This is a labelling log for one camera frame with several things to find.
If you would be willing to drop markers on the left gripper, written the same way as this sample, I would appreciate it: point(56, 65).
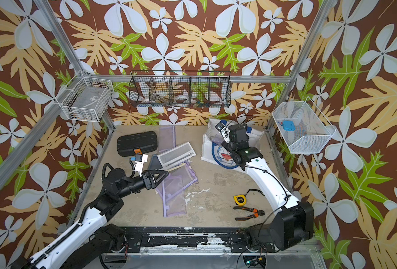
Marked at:
point(151, 184)

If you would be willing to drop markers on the purple mesh pouch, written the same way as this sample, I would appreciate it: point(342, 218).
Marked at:
point(166, 138)
point(175, 198)
point(189, 177)

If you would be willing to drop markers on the white mesh pouch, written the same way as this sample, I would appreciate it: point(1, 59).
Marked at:
point(176, 156)

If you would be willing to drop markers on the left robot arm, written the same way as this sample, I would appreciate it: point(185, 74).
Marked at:
point(92, 235)

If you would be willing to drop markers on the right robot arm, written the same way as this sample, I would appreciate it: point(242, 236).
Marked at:
point(292, 219)

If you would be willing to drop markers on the black plastic tool case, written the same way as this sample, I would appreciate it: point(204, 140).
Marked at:
point(130, 145)

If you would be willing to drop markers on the yellow tape measure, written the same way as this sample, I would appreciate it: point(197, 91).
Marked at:
point(240, 200)

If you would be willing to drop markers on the blue object in basket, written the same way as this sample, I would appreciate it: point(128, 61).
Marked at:
point(288, 125)

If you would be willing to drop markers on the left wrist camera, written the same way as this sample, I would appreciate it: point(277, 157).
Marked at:
point(138, 163)

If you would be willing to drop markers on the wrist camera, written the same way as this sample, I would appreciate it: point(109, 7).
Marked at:
point(138, 163)
point(222, 127)

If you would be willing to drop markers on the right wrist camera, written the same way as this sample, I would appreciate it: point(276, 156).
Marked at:
point(222, 127)

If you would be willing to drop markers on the black wire basket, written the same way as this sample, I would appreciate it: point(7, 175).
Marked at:
point(202, 89)

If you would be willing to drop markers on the white wire basket left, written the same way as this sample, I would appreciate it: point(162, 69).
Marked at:
point(85, 98)

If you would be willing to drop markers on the white wire basket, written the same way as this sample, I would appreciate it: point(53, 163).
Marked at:
point(85, 98)
point(313, 129)

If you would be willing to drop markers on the white wire basket right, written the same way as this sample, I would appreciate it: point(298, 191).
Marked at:
point(313, 129)

